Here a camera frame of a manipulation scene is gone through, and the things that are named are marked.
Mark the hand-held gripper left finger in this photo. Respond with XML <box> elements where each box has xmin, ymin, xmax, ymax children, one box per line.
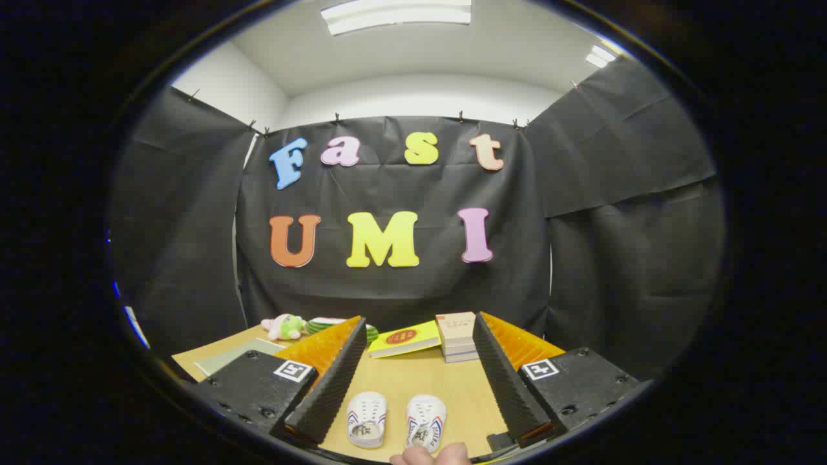
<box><xmin>186</xmin><ymin>315</ymin><xmax>368</xmax><ymax>446</ymax></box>

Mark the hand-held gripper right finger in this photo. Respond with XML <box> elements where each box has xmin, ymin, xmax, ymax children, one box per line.
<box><xmin>472</xmin><ymin>311</ymin><xmax>642</xmax><ymax>448</ymax></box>

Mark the white striped canvas shoe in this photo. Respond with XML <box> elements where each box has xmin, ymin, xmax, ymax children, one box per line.
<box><xmin>347</xmin><ymin>391</ymin><xmax>388</xmax><ymax>449</ymax></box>
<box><xmin>406</xmin><ymin>394</ymin><xmax>447</xmax><ymax>453</ymax></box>

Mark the grey-green fabric storage box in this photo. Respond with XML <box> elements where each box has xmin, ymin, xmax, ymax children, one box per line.
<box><xmin>194</xmin><ymin>337</ymin><xmax>288</xmax><ymax>377</ymax></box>

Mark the watermelon slice plush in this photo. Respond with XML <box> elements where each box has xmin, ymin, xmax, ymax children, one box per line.
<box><xmin>305</xmin><ymin>316</ymin><xmax>380</xmax><ymax>343</ymax></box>

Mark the pink and green plush toy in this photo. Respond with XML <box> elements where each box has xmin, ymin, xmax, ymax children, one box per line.
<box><xmin>261</xmin><ymin>314</ymin><xmax>308</xmax><ymax>341</ymax></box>

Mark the beige cover book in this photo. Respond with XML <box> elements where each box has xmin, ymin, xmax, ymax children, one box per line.
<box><xmin>436</xmin><ymin>312</ymin><xmax>477</xmax><ymax>341</ymax></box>

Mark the yellow book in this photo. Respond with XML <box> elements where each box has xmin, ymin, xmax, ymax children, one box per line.
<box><xmin>368</xmin><ymin>320</ymin><xmax>443</xmax><ymax>359</ymax></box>

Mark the small ceiling light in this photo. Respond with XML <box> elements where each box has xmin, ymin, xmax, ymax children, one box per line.
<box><xmin>585</xmin><ymin>44</ymin><xmax>618</xmax><ymax>68</ymax></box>

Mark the long ceiling light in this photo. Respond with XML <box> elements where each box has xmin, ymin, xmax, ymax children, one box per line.
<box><xmin>321</xmin><ymin>0</ymin><xmax>472</xmax><ymax>36</ymax></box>

